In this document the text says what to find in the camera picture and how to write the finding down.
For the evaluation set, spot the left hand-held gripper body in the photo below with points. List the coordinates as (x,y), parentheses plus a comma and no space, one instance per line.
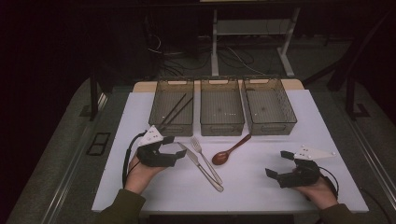
(154,157)

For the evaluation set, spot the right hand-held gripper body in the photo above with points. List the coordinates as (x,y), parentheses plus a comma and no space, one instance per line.
(300,175)

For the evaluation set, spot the person's right hand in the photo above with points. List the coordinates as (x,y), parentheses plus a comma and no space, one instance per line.
(317,193)

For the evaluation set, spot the person's left hand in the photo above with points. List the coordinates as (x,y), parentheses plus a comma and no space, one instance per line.
(140,177)

